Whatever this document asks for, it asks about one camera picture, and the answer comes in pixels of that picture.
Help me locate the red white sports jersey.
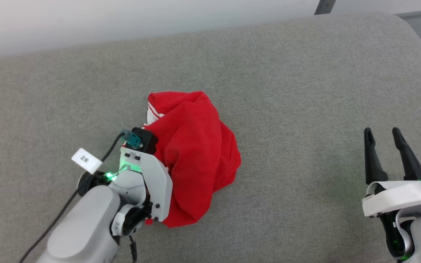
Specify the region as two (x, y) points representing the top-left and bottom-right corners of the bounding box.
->
(143, 91), (242, 228)

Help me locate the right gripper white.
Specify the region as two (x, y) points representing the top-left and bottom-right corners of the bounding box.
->
(361, 127), (421, 218)

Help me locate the dark grey upright post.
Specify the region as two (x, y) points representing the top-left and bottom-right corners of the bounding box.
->
(314, 0), (337, 16)

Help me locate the white label tag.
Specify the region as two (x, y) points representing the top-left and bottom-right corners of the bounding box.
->
(71, 148), (103, 175)

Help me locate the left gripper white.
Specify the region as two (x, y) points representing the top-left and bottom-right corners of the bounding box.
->
(120, 146), (174, 223)

